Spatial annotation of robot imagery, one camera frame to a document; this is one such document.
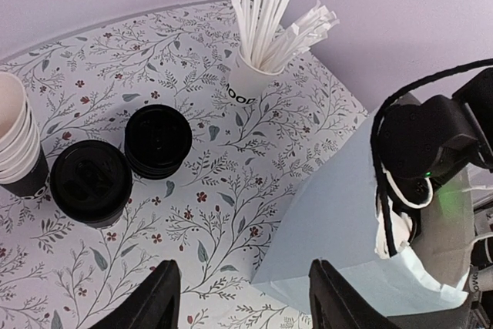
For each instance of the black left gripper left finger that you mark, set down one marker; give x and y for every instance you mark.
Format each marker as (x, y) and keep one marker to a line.
(153, 304)

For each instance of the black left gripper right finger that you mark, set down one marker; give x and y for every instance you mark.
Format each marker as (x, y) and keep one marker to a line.
(334, 303)

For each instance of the white paper bag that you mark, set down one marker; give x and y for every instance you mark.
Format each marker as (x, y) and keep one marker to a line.
(333, 217)

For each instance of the stack of black lids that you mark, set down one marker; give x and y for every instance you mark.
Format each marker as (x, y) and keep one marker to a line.
(157, 140)

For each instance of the stack of paper cups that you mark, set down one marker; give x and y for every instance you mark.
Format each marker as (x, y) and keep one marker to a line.
(24, 169)

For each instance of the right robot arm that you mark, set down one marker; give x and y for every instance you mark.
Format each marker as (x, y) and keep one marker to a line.
(417, 147)

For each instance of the floral tablecloth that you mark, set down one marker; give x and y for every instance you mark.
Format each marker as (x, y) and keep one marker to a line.
(212, 176)

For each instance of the white cup holding straws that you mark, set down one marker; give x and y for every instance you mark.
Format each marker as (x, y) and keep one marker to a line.
(245, 83)

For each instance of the bundle of white wrapped straws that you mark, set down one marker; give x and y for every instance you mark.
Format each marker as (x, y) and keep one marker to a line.
(266, 45)

